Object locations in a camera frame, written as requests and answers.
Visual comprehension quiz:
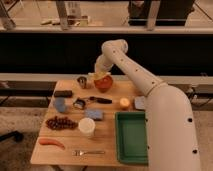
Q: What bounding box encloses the small round tin can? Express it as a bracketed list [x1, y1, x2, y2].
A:
[73, 98, 86, 110]

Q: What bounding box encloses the white plastic cup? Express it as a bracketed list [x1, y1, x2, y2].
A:
[78, 118, 96, 137]

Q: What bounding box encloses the black rectangular block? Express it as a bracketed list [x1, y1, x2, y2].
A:
[53, 90, 73, 98]

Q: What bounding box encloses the bunch of red grapes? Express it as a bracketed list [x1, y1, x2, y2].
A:
[46, 116, 78, 130]

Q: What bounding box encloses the red bowl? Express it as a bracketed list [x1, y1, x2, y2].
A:
[94, 75, 113, 93]

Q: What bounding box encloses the green plastic tray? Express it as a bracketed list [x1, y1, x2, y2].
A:
[115, 112, 148, 165]

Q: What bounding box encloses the yellow banana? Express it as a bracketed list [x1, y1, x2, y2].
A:
[88, 72, 111, 80]

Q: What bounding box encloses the wooden table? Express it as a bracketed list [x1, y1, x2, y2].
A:
[31, 80, 141, 167]

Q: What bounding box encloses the blue cloth sponge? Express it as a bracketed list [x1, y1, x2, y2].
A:
[85, 109, 103, 120]

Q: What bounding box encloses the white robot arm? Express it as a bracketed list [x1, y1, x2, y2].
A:
[95, 39, 201, 171]

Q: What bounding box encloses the grey blue sponge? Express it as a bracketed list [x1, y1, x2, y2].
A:
[134, 96, 145, 110]

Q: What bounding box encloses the orange round fruit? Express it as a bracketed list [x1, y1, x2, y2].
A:
[119, 98, 130, 110]

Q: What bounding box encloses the black handled tool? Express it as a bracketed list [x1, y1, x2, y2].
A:
[86, 96, 112, 104]

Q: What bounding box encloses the silver metal fork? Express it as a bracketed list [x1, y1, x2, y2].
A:
[73, 150, 105, 156]

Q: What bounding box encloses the small metal cup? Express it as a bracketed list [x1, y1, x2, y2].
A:
[77, 76, 87, 89]

